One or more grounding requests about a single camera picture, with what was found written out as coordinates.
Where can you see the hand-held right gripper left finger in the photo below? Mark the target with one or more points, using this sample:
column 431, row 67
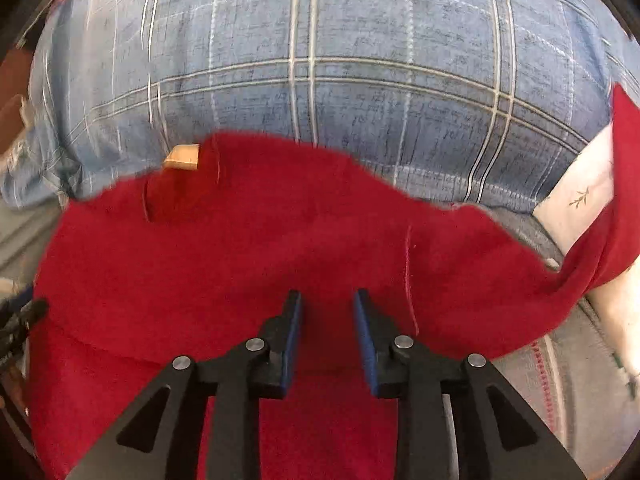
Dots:
column 295, row 340

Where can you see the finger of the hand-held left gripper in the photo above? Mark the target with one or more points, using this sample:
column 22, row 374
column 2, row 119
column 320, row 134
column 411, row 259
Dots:
column 30, row 310

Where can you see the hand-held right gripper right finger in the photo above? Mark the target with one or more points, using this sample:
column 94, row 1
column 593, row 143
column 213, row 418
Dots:
column 362, row 340

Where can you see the red knit sweater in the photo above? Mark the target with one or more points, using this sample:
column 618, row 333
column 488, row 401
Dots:
column 225, row 260

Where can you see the grey plaid bed sheet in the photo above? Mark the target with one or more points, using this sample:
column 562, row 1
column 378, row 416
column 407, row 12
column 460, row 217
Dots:
column 515, row 375

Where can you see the brown wooden furniture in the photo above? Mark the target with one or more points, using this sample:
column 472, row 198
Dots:
column 12, row 100

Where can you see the white cloth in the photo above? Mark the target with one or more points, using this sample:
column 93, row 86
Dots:
column 575, row 185

